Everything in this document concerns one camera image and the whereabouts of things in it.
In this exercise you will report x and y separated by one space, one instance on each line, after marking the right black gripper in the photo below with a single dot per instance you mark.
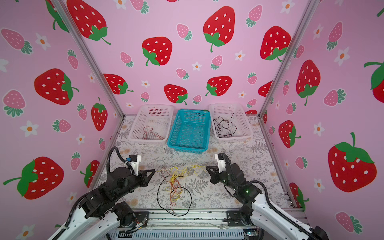
213 175

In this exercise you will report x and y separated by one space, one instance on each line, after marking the right white plastic basket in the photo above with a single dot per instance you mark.
230 123

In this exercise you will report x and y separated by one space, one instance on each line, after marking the corner aluminium post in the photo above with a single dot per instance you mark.
78 38
300 30

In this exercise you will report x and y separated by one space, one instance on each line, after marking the teal plastic basket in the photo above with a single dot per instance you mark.
190 131

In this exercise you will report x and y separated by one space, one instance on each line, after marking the white plastic basket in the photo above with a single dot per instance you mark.
152 124
230 123

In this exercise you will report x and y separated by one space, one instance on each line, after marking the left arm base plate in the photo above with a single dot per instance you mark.
133 219

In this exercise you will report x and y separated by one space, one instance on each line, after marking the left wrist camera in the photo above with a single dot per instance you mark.
134 161

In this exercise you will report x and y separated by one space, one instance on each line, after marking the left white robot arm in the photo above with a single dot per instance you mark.
98 212

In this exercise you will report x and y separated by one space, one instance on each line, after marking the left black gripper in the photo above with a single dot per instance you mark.
143 175

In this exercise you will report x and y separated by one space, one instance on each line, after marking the right corner aluminium post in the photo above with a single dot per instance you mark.
300 30

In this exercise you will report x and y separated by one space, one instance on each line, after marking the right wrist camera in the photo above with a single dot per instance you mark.
221 161

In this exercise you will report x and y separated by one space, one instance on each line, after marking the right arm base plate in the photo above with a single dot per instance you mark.
239 218

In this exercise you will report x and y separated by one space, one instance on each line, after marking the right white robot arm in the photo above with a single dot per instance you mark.
261 212

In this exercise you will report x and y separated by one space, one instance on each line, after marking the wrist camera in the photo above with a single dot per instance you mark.
221 161
134 161

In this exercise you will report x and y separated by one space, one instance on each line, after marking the aluminium front rail frame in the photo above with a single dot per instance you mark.
200 225

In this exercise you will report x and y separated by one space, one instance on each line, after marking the left corner aluminium post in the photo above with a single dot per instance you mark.
78 38

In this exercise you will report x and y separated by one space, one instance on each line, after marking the left white plastic basket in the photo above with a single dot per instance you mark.
152 124

